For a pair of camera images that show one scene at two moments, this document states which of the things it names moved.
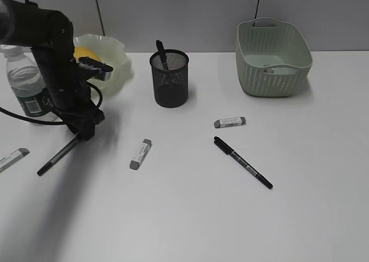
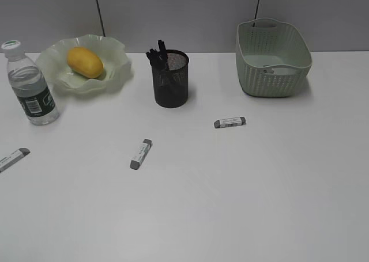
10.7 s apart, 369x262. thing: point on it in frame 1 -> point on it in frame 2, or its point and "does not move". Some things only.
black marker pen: (243, 162) -> (157, 61)
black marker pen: (59, 155) -> (150, 59)
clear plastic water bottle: (28, 83) does not move
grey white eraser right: (229, 122) does not move
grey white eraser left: (12, 158) does not move
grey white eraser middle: (134, 163) does not move
